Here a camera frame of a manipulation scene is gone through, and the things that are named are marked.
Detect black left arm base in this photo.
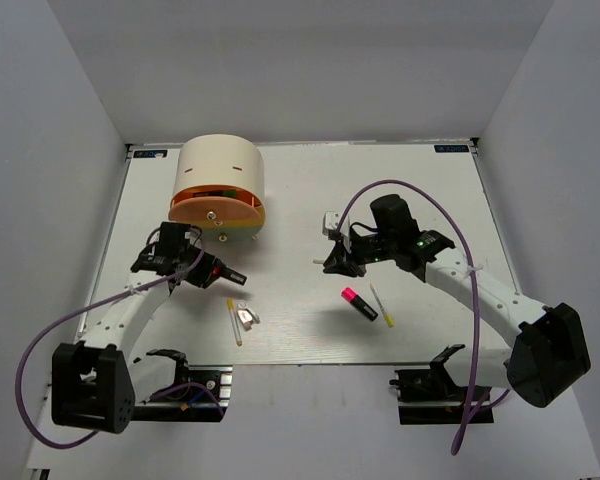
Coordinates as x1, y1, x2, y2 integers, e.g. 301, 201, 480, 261
132, 366, 233, 423

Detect white yellow pen right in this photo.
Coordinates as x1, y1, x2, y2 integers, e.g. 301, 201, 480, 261
369, 283, 395, 328

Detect blue label sticker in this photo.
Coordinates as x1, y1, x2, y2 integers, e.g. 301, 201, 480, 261
133, 149, 168, 159
434, 144, 470, 153

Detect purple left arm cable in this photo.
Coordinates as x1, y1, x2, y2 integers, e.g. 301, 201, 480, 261
14, 244, 226, 449

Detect pink silver binder clip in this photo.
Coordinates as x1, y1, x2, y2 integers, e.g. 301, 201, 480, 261
236, 301, 260, 331

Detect green highlighter marker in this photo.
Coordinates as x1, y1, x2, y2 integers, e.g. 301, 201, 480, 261
192, 189, 237, 198

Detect pink highlighter marker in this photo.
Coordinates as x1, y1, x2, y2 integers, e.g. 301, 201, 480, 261
341, 287, 378, 321

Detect blue label sticker right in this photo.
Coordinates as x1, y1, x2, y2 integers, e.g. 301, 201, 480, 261
434, 144, 470, 153

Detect orange highlighter marker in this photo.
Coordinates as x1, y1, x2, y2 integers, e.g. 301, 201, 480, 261
211, 266, 247, 286

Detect blue label sticker left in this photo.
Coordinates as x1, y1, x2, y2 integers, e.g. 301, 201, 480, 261
133, 149, 168, 159

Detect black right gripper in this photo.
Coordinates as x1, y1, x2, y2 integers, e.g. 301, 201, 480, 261
324, 227, 397, 278

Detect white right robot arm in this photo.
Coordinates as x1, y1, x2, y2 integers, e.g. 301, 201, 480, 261
322, 194, 591, 408

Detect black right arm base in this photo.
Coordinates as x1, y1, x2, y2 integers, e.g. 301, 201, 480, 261
389, 344, 467, 426

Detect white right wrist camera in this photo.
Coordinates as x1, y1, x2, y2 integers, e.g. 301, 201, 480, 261
322, 211, 351, 252

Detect beige orange round organizer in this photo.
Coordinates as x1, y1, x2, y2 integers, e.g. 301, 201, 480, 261
168, 134, 266, 242

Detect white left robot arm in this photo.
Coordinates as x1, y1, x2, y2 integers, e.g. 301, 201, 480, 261
51, 222, 224, 433

